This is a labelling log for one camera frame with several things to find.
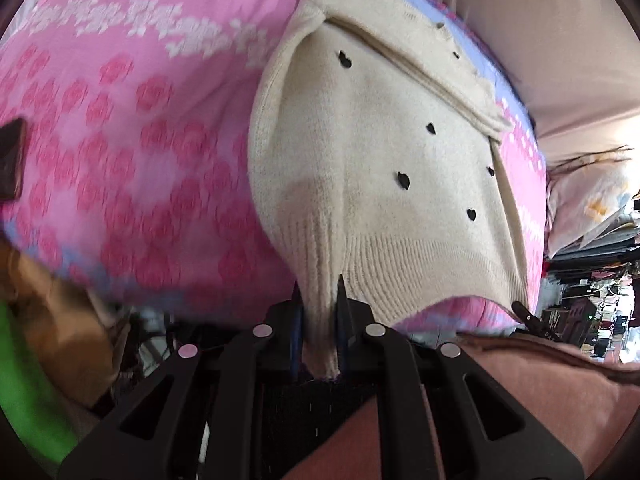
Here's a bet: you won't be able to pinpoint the brown cardboard box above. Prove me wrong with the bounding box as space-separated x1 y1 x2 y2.
1 240 130 408

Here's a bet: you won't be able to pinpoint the green cloth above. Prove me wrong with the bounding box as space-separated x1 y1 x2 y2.
1 304 78 474

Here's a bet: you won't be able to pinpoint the floral pillow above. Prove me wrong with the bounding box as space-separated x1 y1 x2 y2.
546 150 639 258

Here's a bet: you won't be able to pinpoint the pink pants leg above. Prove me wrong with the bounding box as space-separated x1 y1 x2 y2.
287 335 639 479

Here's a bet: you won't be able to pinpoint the cream knit sweater black hearts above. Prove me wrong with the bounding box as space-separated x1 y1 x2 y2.
247 0 528 377

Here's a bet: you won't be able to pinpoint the beige curtain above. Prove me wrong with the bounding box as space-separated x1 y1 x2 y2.
439 0 639 165

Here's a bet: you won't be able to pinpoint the pink blue floral bedsheet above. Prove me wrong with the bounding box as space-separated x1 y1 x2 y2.
0 0 549 336

